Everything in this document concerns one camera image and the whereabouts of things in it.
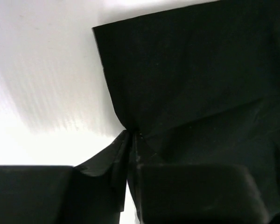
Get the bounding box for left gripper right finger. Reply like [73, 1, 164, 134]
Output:
[128, 133, 269, 224]

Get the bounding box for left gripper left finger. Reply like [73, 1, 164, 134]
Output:
[0, 129, 131, 224]

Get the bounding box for black trousers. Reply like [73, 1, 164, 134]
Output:
[91, 0, 280, 224]

